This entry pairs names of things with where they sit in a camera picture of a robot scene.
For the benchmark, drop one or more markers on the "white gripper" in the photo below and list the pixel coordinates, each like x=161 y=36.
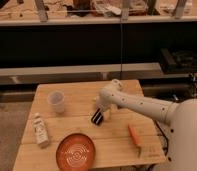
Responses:
x=103 y=104

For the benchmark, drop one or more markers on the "orange carrot toy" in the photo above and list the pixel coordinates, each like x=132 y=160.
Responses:
x=135 y=138

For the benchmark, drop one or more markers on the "black box on shelf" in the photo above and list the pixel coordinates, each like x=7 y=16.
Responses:
x=178 y=62

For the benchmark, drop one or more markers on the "orange ribbed plate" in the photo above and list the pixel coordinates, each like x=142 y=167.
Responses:
x=76 y=152

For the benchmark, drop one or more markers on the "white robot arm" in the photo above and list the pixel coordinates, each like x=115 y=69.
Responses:
x=180 y=117

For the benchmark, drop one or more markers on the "white plastic bottle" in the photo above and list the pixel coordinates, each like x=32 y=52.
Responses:
x=40 y=130

